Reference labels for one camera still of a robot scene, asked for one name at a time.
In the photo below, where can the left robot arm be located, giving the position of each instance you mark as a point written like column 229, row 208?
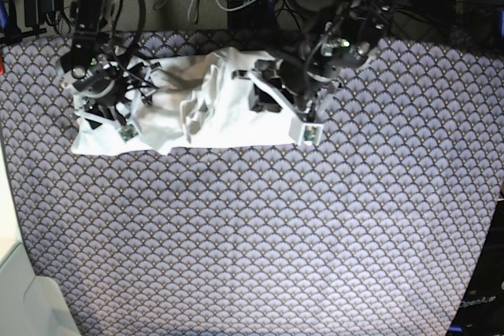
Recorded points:
column 342, row 35

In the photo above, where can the patterned grey fan tablecloth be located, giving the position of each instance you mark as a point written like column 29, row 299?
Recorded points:
column 376, row 231

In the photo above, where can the black OpenArm base panel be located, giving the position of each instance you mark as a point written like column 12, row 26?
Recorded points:
column 481, row 309

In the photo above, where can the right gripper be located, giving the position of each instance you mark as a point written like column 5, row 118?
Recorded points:
column 107, row 95

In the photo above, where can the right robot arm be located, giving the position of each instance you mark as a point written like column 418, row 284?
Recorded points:
column 95, row 41

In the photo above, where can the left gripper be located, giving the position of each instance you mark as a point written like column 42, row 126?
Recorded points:
column 277, row 89

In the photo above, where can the white T-shirt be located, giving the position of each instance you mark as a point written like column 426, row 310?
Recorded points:
column 197, row 104

